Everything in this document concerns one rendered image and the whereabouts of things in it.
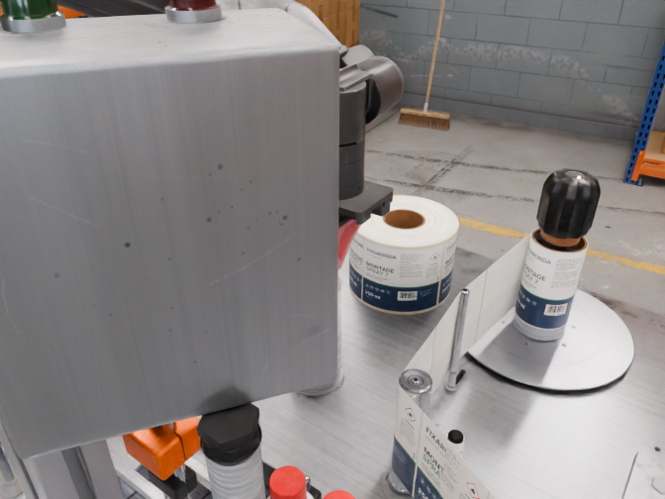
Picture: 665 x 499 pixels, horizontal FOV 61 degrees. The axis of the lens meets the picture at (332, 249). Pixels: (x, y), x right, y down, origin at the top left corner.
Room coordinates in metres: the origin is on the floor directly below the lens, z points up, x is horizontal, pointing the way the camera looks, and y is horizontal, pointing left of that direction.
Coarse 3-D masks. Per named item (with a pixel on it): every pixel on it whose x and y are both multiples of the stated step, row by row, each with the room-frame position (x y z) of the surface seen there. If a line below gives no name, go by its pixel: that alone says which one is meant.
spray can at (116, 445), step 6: (114, 438) 0.48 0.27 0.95; (120, 438) 0.48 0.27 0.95; (108, 444) 0.47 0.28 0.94; (114, 444) 0.47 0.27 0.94; (120, 444) 0.48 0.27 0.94; (114, 450) 0.47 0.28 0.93; (120, 450) 0.48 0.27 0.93; (126, 450) 0.48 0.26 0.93; (120, 456) 0.48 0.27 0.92; (126, 456) 0.48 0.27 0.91; (126, 462) 0.48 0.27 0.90; (132, 462) 0.48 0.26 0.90; (138, 462) 0.49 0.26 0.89; (138, 468) 0.48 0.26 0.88
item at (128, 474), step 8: (112, 456) 0.44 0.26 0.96; (120, 464) 0.43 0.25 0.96; (120, 472) 0.42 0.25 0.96; (128, 472) 0.42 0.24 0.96; (136, 472) 0.42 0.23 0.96; (128, 480) 0.41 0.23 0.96; (136, 480) 0.41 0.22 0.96; (144, 480) 0.41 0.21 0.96; (136, 488) 0.40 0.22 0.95; (144, 488) 0.40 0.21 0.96; (152, 488) 0.40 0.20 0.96; (144, 496) 0.40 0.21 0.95; (152, 496) 0.39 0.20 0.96; (160, 496) 0.39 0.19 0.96
